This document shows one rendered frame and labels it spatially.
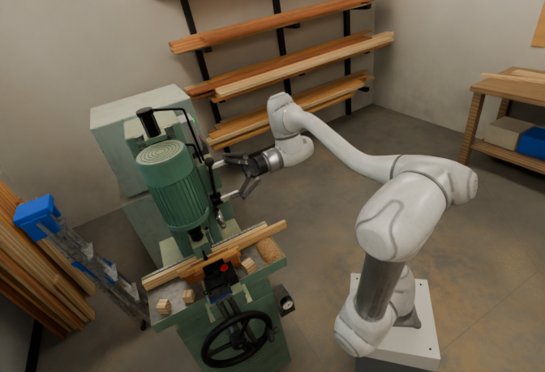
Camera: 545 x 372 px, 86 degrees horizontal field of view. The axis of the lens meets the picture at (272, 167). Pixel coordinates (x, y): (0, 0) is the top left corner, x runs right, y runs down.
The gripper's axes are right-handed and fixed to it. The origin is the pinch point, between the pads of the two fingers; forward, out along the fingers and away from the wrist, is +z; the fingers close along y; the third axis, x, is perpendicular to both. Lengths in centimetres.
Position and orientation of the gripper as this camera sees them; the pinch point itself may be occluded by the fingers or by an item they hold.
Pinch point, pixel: (216, 182)
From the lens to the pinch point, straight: 110.6
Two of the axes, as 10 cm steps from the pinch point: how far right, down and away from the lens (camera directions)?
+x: 1.1, -4.5, -8.9
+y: -4.5, -8.2, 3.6
